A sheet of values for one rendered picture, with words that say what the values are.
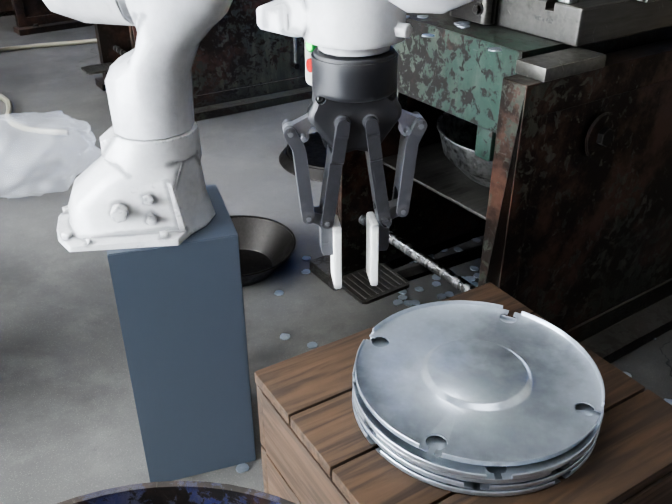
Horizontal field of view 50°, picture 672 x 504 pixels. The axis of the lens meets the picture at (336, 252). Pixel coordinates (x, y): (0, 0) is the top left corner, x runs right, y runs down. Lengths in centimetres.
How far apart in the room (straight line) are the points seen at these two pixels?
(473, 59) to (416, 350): 57
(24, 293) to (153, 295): 83
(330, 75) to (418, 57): 78
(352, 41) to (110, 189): 51
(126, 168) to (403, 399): 48
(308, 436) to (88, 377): 77
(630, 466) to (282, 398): 40
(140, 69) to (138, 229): 22
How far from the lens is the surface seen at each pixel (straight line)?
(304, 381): 91
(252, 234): 188
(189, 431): 122
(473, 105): 129
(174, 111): 98
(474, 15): 135
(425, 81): 137
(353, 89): 61
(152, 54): 94
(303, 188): 66
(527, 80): 114
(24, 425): 147
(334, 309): 164
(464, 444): 79
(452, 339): 93
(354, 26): 59
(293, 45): 294
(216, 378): 116
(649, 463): 88
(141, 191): 100
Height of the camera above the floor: 94
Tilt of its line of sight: 31 degrees down
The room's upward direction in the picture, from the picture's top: straight up
